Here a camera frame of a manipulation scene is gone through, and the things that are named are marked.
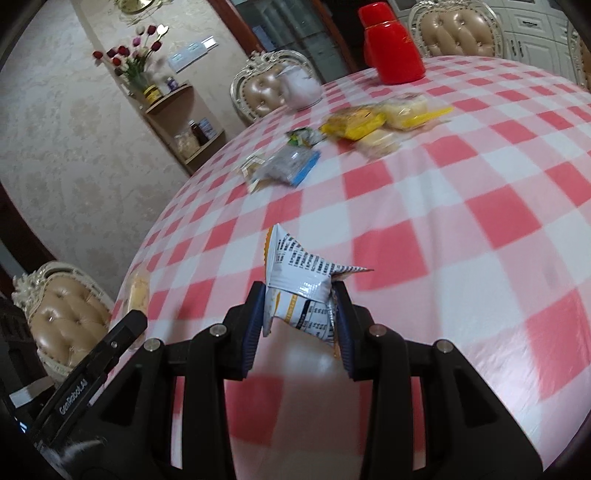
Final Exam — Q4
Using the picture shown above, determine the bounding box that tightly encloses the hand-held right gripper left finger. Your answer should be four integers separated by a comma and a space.
95, 281, 267, 480

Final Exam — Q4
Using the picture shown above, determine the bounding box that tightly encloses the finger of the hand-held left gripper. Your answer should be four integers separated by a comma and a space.
103, 309, 148, 360

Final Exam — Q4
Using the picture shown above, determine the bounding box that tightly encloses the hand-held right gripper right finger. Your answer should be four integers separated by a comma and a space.
332, 281, 544, 480

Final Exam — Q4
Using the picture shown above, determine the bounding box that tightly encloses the clear jar with pale contents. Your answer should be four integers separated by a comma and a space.
174, 131, 200, 158

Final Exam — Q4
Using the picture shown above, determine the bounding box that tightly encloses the gold wall ornament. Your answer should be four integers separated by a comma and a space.
112, 0, 158, 14

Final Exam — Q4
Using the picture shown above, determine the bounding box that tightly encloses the dark wood glass cabinet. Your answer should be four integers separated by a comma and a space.
208, 0, 366, 80

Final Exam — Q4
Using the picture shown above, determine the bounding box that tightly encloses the tufted beige white chair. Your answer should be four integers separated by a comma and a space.
408, 0, 505, 59
11, 260, 117, 385
230, 49, 320, 124
568, 22, 591, 89

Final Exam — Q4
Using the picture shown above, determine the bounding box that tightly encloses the white teapot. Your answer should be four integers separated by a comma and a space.
279, 65, 325, 112

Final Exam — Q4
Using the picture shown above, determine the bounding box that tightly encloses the vase of tulips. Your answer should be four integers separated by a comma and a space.
91, 23, 165, 95

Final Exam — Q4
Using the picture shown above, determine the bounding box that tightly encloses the long yellow bread packet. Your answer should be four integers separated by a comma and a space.
382, 93, 455, 131

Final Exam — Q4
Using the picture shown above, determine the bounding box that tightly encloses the large yellow bread packet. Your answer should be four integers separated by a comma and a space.
320, 105, 387, 140

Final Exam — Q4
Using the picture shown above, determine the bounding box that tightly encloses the green white snack packet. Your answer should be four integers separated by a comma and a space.
285, 128, 325, 148

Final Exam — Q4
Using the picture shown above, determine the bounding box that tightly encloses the red white checked tablecloth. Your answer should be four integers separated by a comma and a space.
111, 55, 591, 480

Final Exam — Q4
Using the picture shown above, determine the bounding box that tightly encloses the silver orange snack packet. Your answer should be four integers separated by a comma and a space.
262, 223, 376, 360

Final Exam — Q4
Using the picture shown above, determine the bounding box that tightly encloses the red thermos jug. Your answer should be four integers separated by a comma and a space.
357, 2, 426, 86

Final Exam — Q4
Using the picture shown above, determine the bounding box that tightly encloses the small clear bread packet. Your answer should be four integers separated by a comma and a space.
357, 128, 402, 158

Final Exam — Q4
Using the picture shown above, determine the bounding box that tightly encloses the pale yellow bread packet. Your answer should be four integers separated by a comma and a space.
126, 270, 151, 313

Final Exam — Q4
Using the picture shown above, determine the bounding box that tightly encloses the wooden corner shelf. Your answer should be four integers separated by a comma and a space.
140, 82, 228, 177

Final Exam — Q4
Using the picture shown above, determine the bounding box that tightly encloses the clear packet with blue edge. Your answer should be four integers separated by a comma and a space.
249, 147, 322, 188

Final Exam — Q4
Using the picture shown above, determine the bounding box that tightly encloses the small tan snack packet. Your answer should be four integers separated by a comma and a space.
239, 154, 267, 182

